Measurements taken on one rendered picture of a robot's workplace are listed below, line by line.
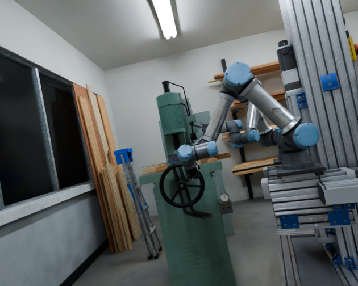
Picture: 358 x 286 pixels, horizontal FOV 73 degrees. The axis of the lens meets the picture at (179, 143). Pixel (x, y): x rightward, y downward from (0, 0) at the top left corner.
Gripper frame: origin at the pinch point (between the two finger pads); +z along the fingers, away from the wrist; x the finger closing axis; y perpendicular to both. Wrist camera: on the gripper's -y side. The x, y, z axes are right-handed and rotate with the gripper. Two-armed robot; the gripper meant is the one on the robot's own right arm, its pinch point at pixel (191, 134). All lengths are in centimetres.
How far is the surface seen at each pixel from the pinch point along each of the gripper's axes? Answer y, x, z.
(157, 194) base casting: -5.6, 37.3, 31.2
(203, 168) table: -3.7, 25.4, -4.3
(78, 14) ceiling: -57, -167, 96
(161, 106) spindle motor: -5.5, -26.2, 18.1
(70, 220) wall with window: -74, 48, 134
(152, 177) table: -3.6, 24.9, 33.0
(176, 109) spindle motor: -5.9, -21.9, 7.4
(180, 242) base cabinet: -11, 73, 21
